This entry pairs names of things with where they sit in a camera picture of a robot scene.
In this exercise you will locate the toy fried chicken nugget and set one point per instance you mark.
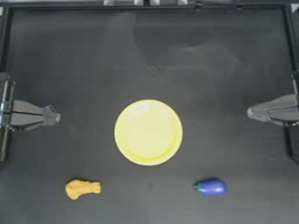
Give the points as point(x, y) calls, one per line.
point(79, 189)

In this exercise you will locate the yellow oval plate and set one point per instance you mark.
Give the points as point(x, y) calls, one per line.
point(149, 132)

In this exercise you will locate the purple toy eggplant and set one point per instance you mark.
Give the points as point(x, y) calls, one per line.
point(213, 187)

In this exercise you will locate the black metal frame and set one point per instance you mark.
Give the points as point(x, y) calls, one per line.
point(155, 6)

